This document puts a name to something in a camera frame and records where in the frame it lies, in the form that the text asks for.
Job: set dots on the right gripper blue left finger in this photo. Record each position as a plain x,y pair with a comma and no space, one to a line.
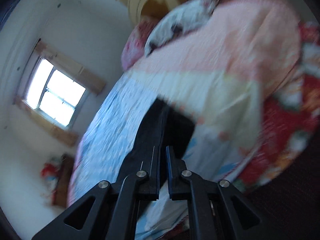
107,210

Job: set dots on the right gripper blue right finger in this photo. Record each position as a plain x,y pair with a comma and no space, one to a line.
217,210

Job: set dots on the black pants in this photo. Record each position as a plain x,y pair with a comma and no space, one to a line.
161,127

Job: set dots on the brown wooden desk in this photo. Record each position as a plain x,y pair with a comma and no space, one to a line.
60,193

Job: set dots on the red gift bag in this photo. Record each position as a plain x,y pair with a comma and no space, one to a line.
49,170

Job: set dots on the left beige curtain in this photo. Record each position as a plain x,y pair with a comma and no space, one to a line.
64,136

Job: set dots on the beige curtain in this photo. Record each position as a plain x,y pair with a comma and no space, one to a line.
71,68
64,136

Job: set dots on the red plaid mattress sheet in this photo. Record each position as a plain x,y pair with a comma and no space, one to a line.
290,119

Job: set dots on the right beige curtain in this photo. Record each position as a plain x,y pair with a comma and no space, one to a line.
71,68

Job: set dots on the blue pink patterned bedspread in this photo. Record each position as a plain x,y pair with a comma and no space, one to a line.
218,76

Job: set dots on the pink floral folded blanket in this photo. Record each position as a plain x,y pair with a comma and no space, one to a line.
134,47

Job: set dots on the white dotted pillow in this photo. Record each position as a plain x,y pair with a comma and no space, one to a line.
183,19

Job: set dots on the window with metal frame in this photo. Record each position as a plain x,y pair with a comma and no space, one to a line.
53,94

